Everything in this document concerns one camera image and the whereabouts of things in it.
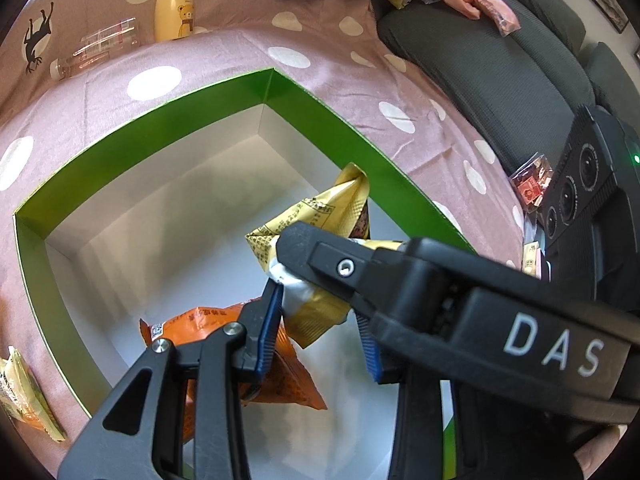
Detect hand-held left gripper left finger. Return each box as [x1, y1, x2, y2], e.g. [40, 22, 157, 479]
[56, 279, 286, 480]

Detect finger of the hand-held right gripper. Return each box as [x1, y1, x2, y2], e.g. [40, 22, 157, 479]
[273, 222, 467, 377]

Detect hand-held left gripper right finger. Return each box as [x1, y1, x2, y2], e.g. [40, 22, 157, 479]
[355, 310, 583, 480]

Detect gold and brown snack packet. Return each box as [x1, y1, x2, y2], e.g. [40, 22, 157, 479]
[245, 162, 401, 351]

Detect green cardboard box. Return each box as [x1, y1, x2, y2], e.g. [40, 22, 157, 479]
[12, 66, 478, 480]

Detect yellow green snack packet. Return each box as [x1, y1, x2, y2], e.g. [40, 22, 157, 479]
[0, 346, 67, 442]

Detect orange snack packet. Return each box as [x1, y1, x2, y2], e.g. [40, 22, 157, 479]
[139, 302, 328, 443]

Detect red clear-wrapped packet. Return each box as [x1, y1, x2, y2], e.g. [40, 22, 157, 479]
[509, 152, 553, 213]

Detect pink polka dot bedsheet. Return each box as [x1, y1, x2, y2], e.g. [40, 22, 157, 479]
[0, 25, 531, 480]

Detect grey sofa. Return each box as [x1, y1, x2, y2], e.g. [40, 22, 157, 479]
[375, 0, 640, 201]

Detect yellow bear bottle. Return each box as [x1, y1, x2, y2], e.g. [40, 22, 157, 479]
[154, 0, 196, 42]

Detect clear plastic bottle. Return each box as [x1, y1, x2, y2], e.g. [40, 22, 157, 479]
[50, 17, 138, 81]

